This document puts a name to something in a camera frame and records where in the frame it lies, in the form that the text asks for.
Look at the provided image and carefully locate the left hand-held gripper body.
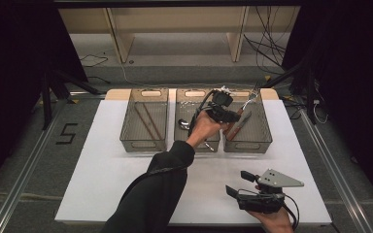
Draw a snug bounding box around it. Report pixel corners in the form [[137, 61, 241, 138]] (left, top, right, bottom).
[[200, 84, 233, 122]]

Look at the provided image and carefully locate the left hand-held gripper cable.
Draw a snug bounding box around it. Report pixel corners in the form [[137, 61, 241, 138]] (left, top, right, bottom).
[[187, 89, 221, 137]]

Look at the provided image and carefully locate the bundle of black cables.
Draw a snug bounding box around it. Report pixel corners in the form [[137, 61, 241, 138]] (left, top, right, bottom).
[[242, 6, 288, 76]]

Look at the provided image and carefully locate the black curtain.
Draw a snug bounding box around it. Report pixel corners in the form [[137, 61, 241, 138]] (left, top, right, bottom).
[[283, 0, 373, 208], [0, 0, 89, 198]]

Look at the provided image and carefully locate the black metal stand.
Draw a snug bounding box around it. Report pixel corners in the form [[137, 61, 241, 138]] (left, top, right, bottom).
[[39, 68, 102, 131], [261, 57, 320, 125]]

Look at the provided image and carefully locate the aluminium floor rail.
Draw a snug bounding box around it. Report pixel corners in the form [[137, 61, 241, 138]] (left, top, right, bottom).
[[299, 108, 373, 233], [0, 91, 107, 233]]

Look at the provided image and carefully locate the person's right hand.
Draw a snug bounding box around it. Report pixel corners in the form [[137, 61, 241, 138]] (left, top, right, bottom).
[[246, 210, 294, 232]]

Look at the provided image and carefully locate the white table mat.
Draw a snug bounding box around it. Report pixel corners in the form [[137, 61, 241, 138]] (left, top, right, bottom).
[[54, 98, 333, 226]]

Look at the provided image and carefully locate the person's left hand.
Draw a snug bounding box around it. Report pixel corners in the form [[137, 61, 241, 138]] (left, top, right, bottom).
[[186, 111, 226, 150]]

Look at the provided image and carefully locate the thin black floor cable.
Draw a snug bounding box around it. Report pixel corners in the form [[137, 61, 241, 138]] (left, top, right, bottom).
[[79, 52, 110, 69]]

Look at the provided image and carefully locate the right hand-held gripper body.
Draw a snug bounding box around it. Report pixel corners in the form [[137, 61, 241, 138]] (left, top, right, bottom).
[[237, 168, 305, 215]]

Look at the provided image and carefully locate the smoky clear plastic bin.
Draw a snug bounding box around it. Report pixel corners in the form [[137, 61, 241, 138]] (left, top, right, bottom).
[[173, 87, 221, 154], [220, 87, 274, 154], [119, 87, 170, 153]]

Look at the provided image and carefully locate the steel spoon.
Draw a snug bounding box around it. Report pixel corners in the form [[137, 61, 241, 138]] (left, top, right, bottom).
[[178, 118, 217, 152]]

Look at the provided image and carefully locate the beige wooden desk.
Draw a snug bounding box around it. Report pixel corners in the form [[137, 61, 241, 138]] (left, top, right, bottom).
[[57, 6, 302, 64]]

